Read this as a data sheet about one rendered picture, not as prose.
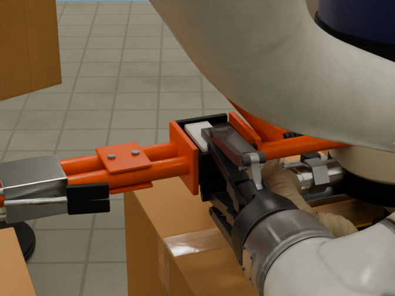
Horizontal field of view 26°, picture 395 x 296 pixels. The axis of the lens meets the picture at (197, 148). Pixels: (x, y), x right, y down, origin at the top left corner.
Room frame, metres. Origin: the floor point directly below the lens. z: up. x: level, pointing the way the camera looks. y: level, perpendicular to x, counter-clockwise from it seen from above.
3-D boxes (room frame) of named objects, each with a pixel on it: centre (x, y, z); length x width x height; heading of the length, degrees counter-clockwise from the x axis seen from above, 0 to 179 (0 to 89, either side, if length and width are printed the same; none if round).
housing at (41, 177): (0.82, 0.18, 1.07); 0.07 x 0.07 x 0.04; 20
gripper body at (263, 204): (0.75, -0.06, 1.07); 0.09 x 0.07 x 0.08; 20
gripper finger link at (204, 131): (0.87, -0.02, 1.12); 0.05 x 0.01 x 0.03; 20
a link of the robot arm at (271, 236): (0.68, -0.09, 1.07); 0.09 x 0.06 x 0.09; 110
